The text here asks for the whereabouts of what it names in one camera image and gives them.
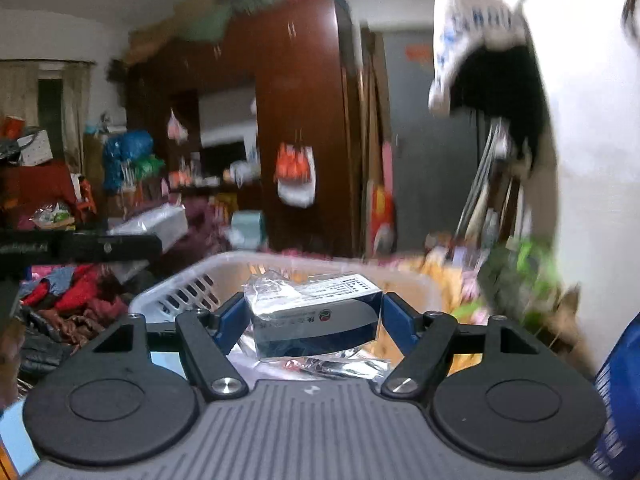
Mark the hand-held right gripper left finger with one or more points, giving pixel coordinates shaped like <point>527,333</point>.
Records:
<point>231,325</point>

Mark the beige curtain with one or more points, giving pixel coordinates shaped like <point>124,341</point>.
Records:
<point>45,105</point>

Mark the blue plastic bag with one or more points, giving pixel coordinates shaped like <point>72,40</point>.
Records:
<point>127,152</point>

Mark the dark blue box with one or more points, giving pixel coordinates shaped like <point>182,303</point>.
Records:
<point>315,320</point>

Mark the pink and white plastic bag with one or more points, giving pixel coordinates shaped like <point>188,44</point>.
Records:
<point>176,125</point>

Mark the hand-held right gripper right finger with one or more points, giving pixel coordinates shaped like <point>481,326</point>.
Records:
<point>400,325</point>

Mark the white plastic lattice basket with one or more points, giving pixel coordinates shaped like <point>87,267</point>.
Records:
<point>185,290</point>

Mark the pile of clothes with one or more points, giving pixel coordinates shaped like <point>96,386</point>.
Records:
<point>65,305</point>

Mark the silver foil wrapper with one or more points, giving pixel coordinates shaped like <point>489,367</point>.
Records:
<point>320,362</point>

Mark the black hanging garment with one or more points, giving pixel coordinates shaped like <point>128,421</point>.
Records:
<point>505,105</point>

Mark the blue shopping bag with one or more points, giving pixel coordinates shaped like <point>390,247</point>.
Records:
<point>620,400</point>

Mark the green plastic bag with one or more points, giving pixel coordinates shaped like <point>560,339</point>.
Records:
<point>150,165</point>

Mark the bright green bag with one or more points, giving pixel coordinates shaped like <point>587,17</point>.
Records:
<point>525,275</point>

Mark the teal box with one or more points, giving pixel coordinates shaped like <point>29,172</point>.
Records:
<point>247,230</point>

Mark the grey metal door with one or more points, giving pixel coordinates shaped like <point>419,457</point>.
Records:
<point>405,160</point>

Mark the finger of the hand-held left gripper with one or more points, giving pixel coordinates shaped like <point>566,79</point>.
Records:
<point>105,247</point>

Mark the white box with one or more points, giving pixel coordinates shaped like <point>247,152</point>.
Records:
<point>150,225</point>

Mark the brown wooden wardrobe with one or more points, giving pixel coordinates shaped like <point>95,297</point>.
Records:
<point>300,125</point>

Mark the orange and white hanging bag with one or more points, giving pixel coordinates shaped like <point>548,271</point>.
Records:
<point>295,170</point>

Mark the white garment with blue letters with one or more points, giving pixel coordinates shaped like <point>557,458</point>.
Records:
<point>465,35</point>

